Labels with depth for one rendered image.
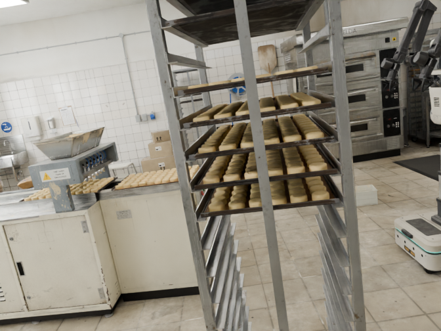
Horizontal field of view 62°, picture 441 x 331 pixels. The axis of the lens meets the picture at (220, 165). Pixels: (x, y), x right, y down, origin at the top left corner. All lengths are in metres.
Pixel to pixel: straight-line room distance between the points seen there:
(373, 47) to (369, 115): 0.99
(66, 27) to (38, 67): 0.84
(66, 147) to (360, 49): 4.48
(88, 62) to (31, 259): 4.47
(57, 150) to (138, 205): 0.66
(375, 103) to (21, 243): 4.93
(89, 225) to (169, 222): 0.54
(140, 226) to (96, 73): 4.42
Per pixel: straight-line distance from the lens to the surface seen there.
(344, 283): 1.23
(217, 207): 1.10
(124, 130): 6.72
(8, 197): 3.47
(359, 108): 5.85
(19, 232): 2.91
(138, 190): 2.65
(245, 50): 0.99
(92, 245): 2.69
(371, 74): 5.95
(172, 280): 2.86
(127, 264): 2.89
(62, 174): 2.60
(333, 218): 1.22
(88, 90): 6.83
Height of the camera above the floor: 1.50
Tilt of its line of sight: 12 degrees down
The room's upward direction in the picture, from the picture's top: 9 degrees counter-clockwise
